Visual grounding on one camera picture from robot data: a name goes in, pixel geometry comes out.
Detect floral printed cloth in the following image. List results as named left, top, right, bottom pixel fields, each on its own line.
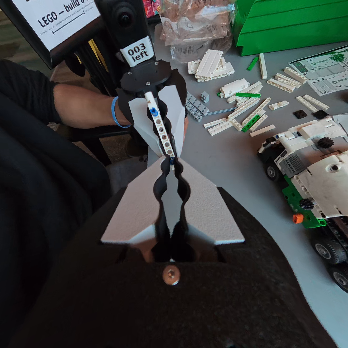
left=143, top=0, right=162, bottom=18

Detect green plastic bin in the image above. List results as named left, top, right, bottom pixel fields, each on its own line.
left=231, top=0, right=348, bottom=56

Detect white lego beam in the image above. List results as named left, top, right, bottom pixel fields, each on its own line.
left=144, top=91, right=177, bottom=171

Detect grey LEGO beams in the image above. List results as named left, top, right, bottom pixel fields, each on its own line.
left=185, top=92, right=210, bottom=121

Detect black sign stand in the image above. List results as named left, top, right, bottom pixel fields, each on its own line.
left=52, top=38, right=117, bottom=98

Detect person's left forearm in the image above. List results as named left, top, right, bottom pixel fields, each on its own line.
left=0, top=59, right=134, bottom=128

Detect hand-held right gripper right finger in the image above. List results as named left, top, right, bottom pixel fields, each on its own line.
left=174, top=157, right=246, bottom=245

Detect white green lego truck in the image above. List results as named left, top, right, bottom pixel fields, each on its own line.
left=257, top=114, right=348, bottom=293

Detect clear plastic bag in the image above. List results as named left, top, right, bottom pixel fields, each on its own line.
left=159, top=0, right=235, bottom=47
left=170, top=41, right=207, bottom=63

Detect person's grey trousers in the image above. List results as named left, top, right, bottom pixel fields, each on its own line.
left=105, top=158, right=153, bottom=196

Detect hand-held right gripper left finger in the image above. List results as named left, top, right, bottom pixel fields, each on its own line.
left=101, top=156, right=170, bottom=246

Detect black framed task sign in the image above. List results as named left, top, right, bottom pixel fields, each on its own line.
left=0, top=0, right=102, bottom=70

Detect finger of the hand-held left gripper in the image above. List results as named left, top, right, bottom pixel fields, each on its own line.
left=128, top=96, right=165, bottom=158
left=159, top=85, right=186, bottom=159

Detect green studded lego plate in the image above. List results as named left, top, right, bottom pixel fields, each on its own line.
left=242, top=114, right=260, bottom=133

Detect pile of white lego pieces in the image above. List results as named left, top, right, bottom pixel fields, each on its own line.
left=188, top=49, right=331, bottom=138

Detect blue wristband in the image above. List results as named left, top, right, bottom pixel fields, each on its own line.
left=111, top=96, right=132, bottom=129

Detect sticker sheet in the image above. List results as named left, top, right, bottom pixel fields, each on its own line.
left=288, top=45, right=348, bottom=97

